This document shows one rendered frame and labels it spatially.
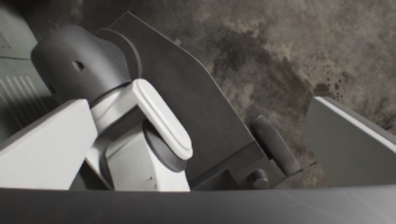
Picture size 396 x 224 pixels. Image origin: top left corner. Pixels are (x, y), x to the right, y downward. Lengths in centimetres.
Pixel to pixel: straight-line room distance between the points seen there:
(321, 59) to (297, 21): 15
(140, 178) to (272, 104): 52
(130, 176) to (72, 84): 20
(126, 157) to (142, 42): 30
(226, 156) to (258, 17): 47
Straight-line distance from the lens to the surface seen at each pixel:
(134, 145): 42
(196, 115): 55
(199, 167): 60
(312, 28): 81
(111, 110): 42
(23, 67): 81
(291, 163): 61
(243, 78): 72
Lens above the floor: 71
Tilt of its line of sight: 79 degrees down
